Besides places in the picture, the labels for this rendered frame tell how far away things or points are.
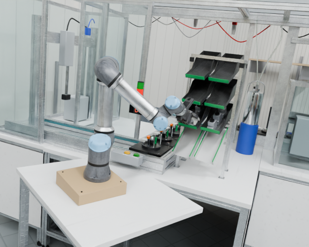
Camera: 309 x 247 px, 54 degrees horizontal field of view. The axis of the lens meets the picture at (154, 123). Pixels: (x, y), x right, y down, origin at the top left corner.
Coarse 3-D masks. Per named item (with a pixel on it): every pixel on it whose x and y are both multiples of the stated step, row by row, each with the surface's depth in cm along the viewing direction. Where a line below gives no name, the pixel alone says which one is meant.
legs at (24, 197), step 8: (24, 184) 183; (24, 192) 184; (24, 200) 186; (24, 208) 187; (24, 216) 188; (24, 224) 190; (56, 224) 144; (24, 232) 192; (64, 232) 137; (24, 240) 193
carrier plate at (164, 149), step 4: (136, 144) 222; (140, 144) 223; (132, 148) 212; (136, 148) 212; (140, 148) 213; (144, 148) 214; (160, 148) 218; (164, 148) 220; (168, 148) 221; (148, 152) 207; (152, 152) 208; (156, 152) 209; (160, 152) 210; (164, 152) 212; (156, 156) 206; (160, 156) 205
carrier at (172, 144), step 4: (172, 128) 241; (156, 132) 254; (164, 132) 240; (168, 132) 245; (172, 132) 242; (156, 136) 242; (164, 136) 241; (168, 136) 246; (164, 140) 235; (168, 140) 237; (172, 140) 244; (176, 140) 245; (164, 144) 230; (172, 144) 233
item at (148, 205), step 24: (24, 168) 184; (48, 168) 189; (48, 192) 159; (144, 192) 172; (168, 192) 176; (72, 216) 139; (96, 216) 142; (120, 216) 144; (144, 216) 147; (168, 216) 150; (72, 240) 126; (96, 240) 124; (120, 240) 129
